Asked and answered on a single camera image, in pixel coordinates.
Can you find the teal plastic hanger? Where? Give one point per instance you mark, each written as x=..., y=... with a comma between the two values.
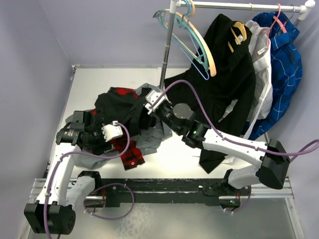
x=197, y=39

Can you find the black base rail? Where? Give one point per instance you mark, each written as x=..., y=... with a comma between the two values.
x=210, y=192

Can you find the aluminium frame rail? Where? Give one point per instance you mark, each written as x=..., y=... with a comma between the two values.
x=257, y=191

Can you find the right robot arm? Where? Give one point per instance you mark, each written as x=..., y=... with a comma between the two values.
x=268, y=162

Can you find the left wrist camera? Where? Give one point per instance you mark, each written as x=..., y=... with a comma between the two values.
x=112, y=131

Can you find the metal clothes rack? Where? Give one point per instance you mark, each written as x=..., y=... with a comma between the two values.
x=302, y=10

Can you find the hanging black shirt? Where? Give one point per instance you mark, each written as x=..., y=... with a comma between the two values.
x=208, y=90

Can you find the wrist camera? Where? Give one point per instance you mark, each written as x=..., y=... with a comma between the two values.
x=154, y=100
x=112, y=131

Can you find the hanging white shirt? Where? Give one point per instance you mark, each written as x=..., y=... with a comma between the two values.
x=261, y=72

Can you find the hanging blue plaid shirt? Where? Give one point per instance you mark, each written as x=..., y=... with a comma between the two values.
x=287, y=70

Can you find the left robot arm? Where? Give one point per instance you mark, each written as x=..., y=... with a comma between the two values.
x=53, y=211

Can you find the pink hanger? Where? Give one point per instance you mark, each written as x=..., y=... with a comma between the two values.
x=280, y=24

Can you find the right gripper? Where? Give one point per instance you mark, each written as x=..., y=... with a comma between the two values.
x=156, y=111

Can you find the red black plaid shirt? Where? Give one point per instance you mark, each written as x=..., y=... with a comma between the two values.
x=125, y=106

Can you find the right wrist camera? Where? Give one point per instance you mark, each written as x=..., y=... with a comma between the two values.
x=154, y=100

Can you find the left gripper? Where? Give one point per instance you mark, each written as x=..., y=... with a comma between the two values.
x=97, y=149

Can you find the grey shirt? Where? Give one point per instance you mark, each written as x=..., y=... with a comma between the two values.
x=119, y=145

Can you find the yellow hanger in black shirt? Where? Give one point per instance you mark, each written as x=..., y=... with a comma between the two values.
x=242, y=35

